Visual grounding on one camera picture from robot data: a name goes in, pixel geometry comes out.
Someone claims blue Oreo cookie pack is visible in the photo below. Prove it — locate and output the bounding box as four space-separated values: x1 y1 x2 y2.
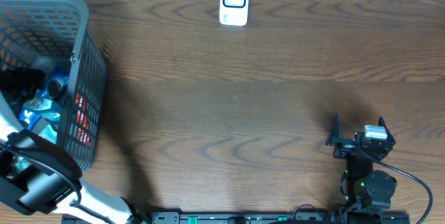
19 65 70 129

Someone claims mint green wipes pack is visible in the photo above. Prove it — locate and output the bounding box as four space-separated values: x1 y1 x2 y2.
12 126 58 176

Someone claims grey plastic basket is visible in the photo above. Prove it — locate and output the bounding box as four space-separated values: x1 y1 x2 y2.
1 0 106 172

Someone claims white barcode scanner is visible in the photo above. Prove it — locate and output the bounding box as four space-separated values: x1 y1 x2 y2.
219 0 249 26

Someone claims teal mouthwash bottle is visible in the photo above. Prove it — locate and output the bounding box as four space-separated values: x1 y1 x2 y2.
24 96 62 124

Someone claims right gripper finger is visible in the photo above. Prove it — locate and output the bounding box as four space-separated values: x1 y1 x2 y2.
378 117 395 143
329 113 340 138

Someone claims red coffee stick sachet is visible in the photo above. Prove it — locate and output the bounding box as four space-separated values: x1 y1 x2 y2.
74 93 92 146

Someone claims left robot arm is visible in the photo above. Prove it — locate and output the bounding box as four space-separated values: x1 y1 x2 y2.
1 129 152 223

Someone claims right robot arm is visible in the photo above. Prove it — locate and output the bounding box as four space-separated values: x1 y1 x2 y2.
325 114 397 223

